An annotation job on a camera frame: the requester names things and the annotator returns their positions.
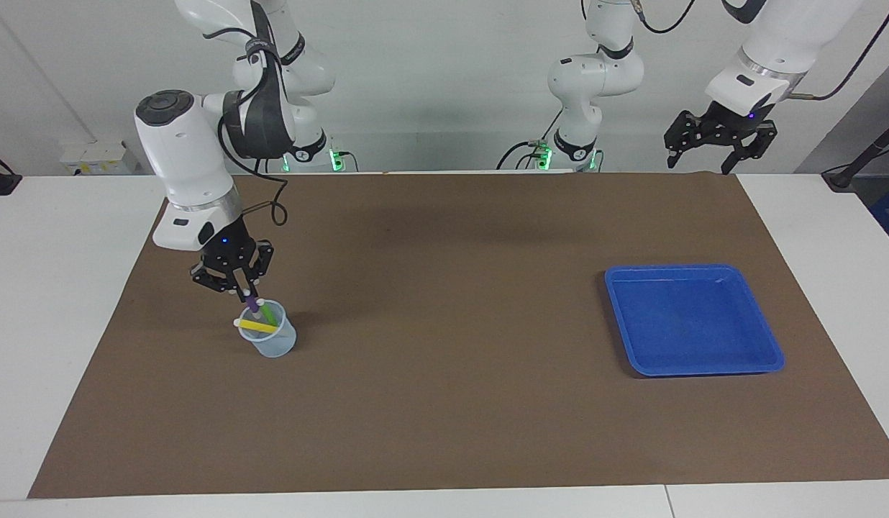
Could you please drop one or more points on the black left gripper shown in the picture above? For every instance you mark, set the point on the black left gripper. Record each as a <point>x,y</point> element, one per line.
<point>732,119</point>

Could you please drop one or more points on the pale blue plastic cup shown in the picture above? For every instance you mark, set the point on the pale blue plastic cup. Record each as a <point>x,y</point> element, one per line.
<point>275,349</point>

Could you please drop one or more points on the black angled stand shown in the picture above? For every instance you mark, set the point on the black angled stand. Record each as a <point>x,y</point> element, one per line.
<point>865,155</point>

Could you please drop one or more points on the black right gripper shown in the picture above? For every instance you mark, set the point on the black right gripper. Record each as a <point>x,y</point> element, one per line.
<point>232,252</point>

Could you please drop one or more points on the green pen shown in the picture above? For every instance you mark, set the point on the green pen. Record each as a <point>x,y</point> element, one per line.
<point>269,314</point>

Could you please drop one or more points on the purple pen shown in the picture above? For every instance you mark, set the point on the purple pen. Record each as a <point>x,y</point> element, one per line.
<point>252,306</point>

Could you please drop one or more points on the blue plastic tray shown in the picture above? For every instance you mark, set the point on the blue plastic tray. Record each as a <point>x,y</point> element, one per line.
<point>689,324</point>

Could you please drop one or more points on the yellow pen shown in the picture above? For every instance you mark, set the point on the yellow pen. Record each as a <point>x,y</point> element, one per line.
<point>257,326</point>

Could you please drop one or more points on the brown table mat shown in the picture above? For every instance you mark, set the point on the brown table mat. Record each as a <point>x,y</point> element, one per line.
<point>444,403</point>

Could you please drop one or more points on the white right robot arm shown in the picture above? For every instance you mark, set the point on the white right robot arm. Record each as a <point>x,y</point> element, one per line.
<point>185,151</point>

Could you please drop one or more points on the white box with yellow labels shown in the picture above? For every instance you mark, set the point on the white box with yellow labels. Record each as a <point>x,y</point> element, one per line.
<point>92,158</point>

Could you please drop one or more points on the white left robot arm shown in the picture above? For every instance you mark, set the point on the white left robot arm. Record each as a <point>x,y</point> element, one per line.
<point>782,43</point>

